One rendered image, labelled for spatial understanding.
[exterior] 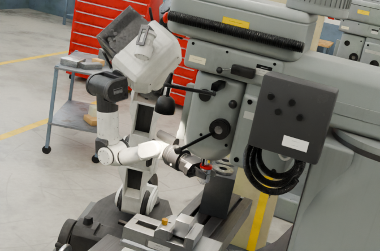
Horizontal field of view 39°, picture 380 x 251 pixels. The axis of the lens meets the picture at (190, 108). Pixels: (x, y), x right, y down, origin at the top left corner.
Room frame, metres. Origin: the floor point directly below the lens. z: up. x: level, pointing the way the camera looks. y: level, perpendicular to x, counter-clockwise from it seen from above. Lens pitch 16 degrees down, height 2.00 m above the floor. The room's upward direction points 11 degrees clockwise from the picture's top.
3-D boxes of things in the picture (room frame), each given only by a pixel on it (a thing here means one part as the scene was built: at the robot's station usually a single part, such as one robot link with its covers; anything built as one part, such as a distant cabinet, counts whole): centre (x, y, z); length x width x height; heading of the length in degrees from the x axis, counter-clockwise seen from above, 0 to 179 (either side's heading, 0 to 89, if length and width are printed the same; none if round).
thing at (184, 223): (1.72, -0.06, 1.07); 0.06 x 0.05 x 0.06; 165
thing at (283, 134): (1.44, -0.28, 1.62); 0.20 x 0.09 x 0.21; 72
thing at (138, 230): (1.73, -0.03, 1.01); 0.35 x 0.15 x 0.11; 75
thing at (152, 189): (2.67, 0.19, 0.68); 0.21 x 0.20 x 0.13; 175
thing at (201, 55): (1.83, -0.14, 1.68); 0.34 x 0.24 x 0.10; 72
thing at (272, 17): (1.84, -0.11, 1.81); 0.47 x 0.26 x 0.16; 72
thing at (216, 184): (2.18, -0.19, 1.06); 0.22 x 0.12 x 0.20; 174
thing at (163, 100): (1.84, 0.09, 1.47); 0.07 x 0.07 x 0.06
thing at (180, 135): (1.88, 0.00, 1.44); 0.04 x 0.04 x 0.21; 72
